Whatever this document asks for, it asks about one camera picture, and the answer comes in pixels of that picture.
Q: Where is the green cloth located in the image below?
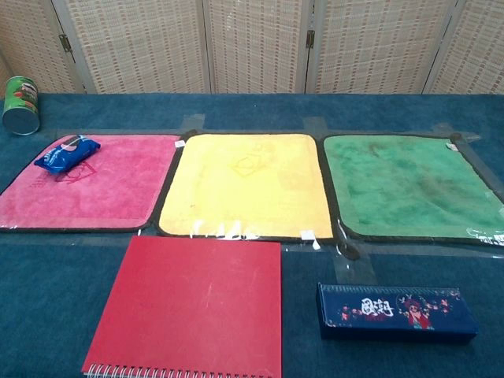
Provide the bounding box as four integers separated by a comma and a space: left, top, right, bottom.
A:
322, 133, 504, 247

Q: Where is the small blue wipes packet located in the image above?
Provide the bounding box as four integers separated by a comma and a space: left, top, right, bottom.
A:
33, 133, 101, 175

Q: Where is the woven folding screen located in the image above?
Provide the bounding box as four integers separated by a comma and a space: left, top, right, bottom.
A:
0, 0, 504, 95

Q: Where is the blue table cover cloth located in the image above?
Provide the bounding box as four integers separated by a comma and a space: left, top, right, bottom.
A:
0, 92, 504, 378

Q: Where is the yellow cloth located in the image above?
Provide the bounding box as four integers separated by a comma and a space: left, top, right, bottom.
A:
156, 132, 336, 241

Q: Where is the dark blue printed pencil box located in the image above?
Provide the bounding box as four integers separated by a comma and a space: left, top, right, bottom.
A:
317, 281, 480, 342

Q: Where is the green chips can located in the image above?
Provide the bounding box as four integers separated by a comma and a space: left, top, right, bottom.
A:
2, 76, 42, 136

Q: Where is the red spiral notebook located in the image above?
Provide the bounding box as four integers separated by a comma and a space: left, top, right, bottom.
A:
81, 235, 284, 378

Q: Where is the pink cloth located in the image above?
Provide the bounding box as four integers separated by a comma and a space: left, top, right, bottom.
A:
0, 134, 183, 234

